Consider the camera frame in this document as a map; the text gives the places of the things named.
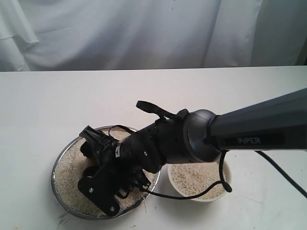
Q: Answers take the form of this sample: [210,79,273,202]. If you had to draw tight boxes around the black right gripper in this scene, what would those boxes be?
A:
[79,126,151,192]

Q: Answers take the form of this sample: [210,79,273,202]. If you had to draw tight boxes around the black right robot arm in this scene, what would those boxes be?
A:
[78,89,307,194]

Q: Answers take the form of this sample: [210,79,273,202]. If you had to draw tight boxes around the steel basin of rice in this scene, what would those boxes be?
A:
[51,126,160,220]

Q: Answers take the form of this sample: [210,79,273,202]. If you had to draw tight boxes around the white bowl of rice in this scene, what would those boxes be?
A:
[168,162,232,202]

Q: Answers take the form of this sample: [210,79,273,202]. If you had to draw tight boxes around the white cloth backdrop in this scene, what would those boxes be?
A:
[0,0,307,71]

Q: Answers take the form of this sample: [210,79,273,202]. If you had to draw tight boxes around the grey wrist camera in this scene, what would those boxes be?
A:
[77,165,122,217]

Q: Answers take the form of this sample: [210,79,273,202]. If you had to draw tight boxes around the black camera cable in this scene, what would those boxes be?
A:
[105,100,307,199]

